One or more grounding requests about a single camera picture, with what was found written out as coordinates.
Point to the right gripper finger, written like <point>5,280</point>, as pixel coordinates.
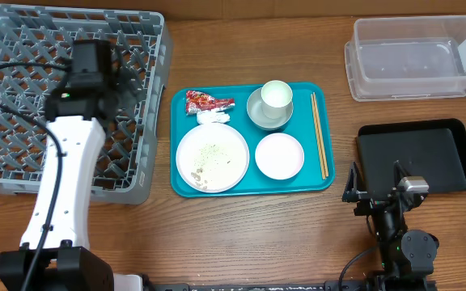
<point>355,189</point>
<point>399,173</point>

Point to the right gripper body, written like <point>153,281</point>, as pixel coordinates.
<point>379,196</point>

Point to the small pink bowl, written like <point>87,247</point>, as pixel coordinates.
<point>279,156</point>

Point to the red snack wrapper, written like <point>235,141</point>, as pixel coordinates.
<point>197,101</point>

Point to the cream cup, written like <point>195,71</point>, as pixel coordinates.
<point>276,96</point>

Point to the white napkin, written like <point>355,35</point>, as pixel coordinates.
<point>208,117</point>

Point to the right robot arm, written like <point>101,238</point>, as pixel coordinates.
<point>407,256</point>

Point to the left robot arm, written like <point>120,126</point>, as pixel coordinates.
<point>54,250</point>

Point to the black tray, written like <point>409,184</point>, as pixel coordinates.
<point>432,149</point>

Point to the left wooden chopstick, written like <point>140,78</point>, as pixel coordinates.
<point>319,138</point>

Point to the wooden chopstick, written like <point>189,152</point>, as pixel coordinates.
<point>324,148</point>
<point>319,138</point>

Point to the grey dish rack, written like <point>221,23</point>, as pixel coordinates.
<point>32,39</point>

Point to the teal serving tray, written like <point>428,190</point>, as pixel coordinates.
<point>300,126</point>

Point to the right wooden chopstick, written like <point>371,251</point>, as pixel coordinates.
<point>324,148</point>

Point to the clear plastic bin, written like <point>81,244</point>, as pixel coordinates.
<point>406,58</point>

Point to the grey-green bowl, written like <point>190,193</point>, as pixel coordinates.
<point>255,113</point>

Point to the large white plate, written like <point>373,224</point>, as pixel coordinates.
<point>212,158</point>

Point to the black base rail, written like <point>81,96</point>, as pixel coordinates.
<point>329,285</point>

